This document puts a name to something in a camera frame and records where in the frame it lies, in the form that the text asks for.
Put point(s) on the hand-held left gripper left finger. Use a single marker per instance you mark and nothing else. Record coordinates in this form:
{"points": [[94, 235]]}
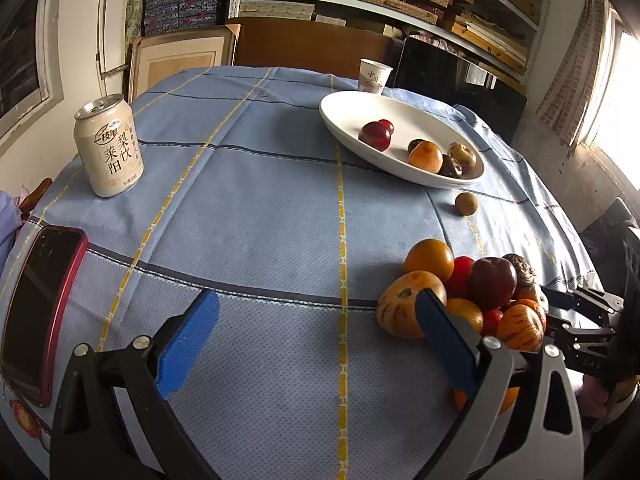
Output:
{"points": [[187, 345]]}

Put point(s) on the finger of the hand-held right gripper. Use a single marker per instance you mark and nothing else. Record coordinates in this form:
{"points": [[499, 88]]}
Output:
{"points": [[575, 332], [567, 297]]}

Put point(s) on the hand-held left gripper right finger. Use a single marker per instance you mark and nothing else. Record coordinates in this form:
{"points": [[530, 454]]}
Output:
{"points": [[445, 345]]}

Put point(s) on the pale brown round fruit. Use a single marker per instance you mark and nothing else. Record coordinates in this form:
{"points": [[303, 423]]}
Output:
{"points": [[530, 292], [462, 155]]}

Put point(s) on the small yellow-orange fruit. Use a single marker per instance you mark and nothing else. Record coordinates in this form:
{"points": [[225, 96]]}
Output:
{"points": [[428, 258], [467, 312]]}

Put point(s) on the red cherry tomato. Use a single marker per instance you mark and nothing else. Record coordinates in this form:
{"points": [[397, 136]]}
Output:
{"points": [[387, 124], [492, 321], [459, 274]]}

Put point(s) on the striped yellow pepino melon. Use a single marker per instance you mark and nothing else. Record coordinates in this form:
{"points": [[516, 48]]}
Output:
{"points": [[520, 330], [405, 307]]}

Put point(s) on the dark red plum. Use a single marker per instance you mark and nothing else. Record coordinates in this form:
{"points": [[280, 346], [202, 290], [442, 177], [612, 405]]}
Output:
{"points": [[375, 136], [492, 282]]}

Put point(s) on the orange fruit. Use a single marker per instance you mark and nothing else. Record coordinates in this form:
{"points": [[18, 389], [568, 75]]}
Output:
{"points": [[425, 157]]}

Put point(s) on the white oval plate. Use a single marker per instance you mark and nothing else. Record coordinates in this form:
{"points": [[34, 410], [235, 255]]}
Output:
{"points": [[345, 115]]}

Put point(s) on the person's right hand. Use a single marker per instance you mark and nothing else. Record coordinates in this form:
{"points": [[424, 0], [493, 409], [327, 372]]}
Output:
{"points": [[595, 395]]}

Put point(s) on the black cushion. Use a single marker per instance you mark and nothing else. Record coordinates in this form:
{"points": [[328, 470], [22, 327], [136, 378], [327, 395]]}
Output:
{"points": [[610, 220]]}

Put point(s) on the small brown longan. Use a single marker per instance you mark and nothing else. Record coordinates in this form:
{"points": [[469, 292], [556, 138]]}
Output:
{"points": [[466, 203]]}

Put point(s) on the blue checked tablecloth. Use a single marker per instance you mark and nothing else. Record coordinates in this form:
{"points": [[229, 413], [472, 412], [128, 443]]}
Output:
{"points": [[250, 210]]}

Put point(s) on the smartphone in red case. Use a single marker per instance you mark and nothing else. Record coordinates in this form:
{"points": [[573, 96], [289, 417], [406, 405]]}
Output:
{"points": [[40, 310]]}

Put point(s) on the red key fob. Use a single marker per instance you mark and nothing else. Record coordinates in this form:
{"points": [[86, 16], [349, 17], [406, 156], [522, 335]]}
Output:
{"points": [[22, 412]]}

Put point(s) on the bright window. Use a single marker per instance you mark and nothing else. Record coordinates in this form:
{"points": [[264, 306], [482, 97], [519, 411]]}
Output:
{"points": [[620, 100]]}

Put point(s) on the beige drink can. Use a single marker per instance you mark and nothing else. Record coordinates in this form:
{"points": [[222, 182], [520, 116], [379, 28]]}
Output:
{"points": [[107, 150]]}

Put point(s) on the wooden chair back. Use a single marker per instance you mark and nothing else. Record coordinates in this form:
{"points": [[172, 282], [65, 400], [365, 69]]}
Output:
{"points": [[37, 192]]}

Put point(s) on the brick pattern curtain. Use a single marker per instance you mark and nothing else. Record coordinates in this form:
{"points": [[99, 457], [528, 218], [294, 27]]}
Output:
{"points": [[570, 80]]}

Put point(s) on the blue printed blanket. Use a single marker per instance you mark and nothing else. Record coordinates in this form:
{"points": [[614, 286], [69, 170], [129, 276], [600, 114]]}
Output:
{"points": [[7, 220]]}

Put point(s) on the black monitor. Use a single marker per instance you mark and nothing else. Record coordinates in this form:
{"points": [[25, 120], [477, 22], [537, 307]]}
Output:
{"points": [[465, 85]]}

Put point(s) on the white paper cup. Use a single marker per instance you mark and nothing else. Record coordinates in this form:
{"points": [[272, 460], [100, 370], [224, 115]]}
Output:
{"points": [[374, 77]]}

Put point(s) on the brown wooden board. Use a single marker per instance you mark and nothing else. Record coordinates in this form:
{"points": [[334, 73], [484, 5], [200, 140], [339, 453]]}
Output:
{"points": [[310, 45]]}

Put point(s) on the white framed window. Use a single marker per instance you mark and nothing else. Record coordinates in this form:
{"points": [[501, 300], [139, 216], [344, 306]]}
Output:
{"points": [[25, 60]]}

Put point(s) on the white leaning board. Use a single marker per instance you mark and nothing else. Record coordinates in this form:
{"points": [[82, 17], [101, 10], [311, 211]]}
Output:
{"points": [[112, 15]]}

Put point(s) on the stack of blue patterned boxes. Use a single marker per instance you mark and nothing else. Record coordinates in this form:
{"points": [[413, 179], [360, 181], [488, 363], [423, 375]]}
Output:
{"points": [[185, 5]]}

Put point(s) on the marble slab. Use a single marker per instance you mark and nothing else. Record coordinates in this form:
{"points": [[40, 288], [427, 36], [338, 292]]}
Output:
{"points": [[135, 5]]}

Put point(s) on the white metal shelf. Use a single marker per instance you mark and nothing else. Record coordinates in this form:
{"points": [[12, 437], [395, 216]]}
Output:
{"points": [[385, 2]]}

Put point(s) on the wooden picture frame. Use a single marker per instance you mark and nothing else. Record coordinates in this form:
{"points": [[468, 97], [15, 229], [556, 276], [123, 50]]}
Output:
{"points": [[180, 57]]}

